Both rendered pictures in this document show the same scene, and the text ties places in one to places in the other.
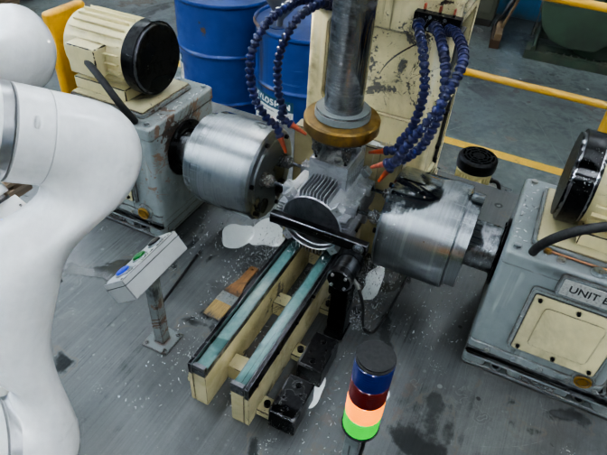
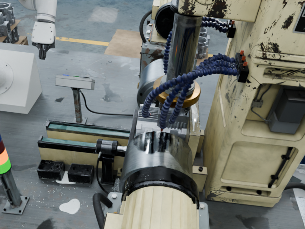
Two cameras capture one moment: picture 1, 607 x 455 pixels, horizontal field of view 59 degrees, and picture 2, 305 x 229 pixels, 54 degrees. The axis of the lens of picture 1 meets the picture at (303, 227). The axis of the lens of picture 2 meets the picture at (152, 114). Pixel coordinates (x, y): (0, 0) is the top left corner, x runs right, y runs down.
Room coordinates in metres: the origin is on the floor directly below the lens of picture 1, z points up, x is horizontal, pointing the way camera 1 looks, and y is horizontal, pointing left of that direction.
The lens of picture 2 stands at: (0.69, -0.90, 1.89)
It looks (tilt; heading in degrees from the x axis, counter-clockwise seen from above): 40 degrees down; 67
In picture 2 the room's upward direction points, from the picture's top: 6 degrees clockwise
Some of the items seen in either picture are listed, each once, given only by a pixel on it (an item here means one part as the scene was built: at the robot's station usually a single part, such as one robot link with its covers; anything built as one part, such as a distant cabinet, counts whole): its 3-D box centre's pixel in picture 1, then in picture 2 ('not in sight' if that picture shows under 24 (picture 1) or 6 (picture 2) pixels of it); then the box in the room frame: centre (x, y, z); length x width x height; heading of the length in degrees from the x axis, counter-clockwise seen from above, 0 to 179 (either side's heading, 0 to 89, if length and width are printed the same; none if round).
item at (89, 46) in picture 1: (111, 94); (164, 32); (1.31, 0.54, 1.16); 0.33 x 0.26 x 0.42; 67
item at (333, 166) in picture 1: (337, 163); (173, 113); (1.12, -0.07, 1.11); 0.12 x 0.11 x 0.07; 157
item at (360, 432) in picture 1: (361, 416); (0, 163); (0.47, -0.12, 1.05); 0.06 x 0.06 x 0.04
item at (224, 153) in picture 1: (224, 159); (164, 83); (1.21, 0.23, 1.04); 0.37 x 0.25 x 0.25; 67
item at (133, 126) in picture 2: (317, 231); (132, 131); (0.97, -0.03, 1.01); 0.26 x 0.04 x 0.03; 67
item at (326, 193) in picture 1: (327, 201); (160, 129); (1.09, -0.06, 1.02); 0.20 x 0.19 x 0.19; 157
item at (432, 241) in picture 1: (438, 230); (156, 180); (0.97, -0.32, 1.04); 0.41 x 0.25 x 0.25; 67
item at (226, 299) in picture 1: (233, 291); not in sight; (0.95, 0.17, 0.80); 0.21 x 0.05 x 0.01; 154
